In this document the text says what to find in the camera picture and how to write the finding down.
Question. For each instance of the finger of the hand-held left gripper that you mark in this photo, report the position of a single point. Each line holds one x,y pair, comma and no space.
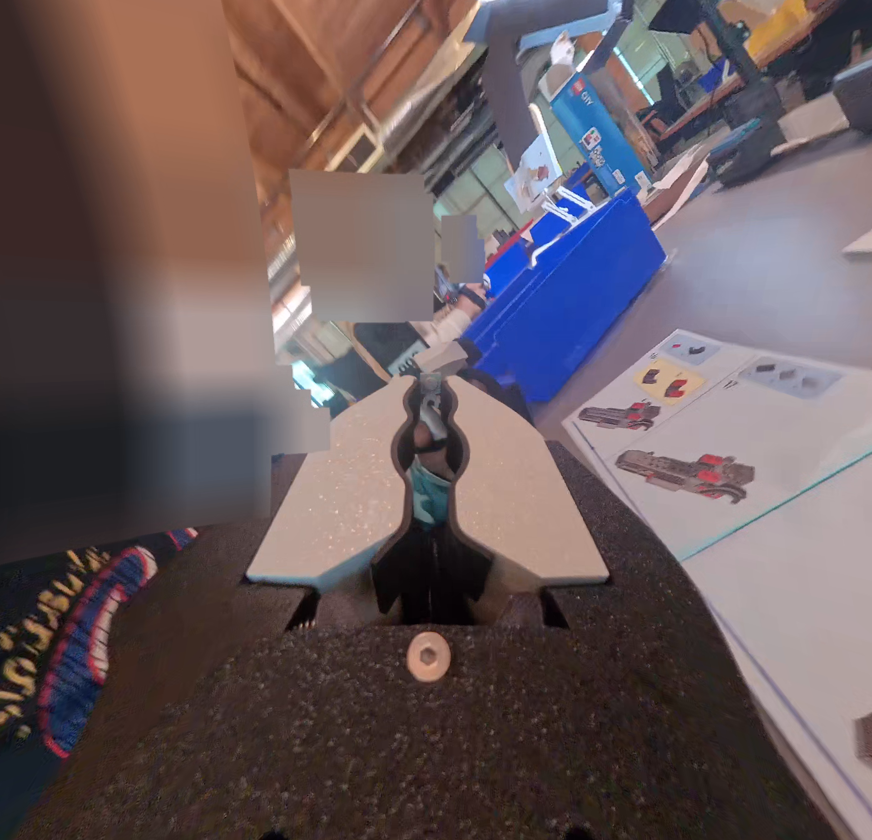
449,358

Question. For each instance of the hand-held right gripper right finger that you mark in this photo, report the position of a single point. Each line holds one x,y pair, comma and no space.
524,506

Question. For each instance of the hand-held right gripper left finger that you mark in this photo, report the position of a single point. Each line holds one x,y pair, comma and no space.
334,506

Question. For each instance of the blue plastic bin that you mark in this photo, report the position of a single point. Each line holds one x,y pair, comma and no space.
565,295

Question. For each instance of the person's left forearm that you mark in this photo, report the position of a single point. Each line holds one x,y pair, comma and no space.
429,499

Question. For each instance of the person's left hand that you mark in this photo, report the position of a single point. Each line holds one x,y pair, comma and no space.
424,438

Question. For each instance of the open instruction booklet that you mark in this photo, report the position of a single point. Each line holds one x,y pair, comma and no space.
749,547

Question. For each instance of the blue toy set box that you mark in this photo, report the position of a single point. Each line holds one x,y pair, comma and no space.
599,131

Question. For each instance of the black tripod stand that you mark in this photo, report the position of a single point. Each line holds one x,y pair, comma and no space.
742,104

